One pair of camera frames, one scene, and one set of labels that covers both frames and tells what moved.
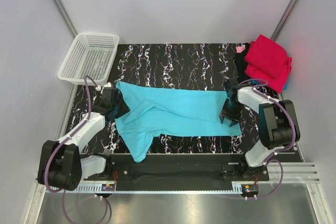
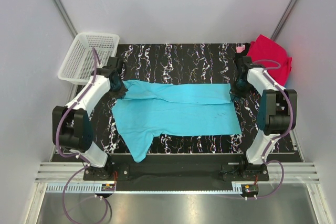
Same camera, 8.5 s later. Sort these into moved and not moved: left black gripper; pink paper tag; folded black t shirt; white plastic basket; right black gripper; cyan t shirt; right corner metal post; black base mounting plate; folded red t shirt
Moved: cyan t shirt; right black gripper; left black gripper
Not moved: pink paper tag; black base mounting plate; white plastic basket; right corner metal post; folded red t shirt; folded black t shirt
